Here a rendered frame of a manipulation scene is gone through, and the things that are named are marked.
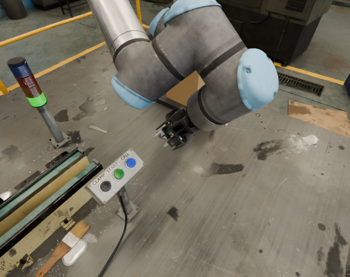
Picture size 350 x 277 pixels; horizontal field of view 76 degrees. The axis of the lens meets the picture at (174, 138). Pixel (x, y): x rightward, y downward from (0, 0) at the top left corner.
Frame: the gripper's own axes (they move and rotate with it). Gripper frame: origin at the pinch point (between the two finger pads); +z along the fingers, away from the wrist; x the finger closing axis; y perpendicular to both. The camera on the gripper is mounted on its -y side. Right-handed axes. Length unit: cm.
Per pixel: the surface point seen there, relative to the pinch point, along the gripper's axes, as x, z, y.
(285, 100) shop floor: 77, 83, -211
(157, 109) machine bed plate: -8, 48, -37
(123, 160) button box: -1.9, 8.1, 12.4
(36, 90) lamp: -43, 37, 9
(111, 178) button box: -0.5, 8.1, 18.7
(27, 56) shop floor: -197, 296, -89
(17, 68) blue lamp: -49, 29, 11
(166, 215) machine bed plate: 25.0, 22.2, 9.0
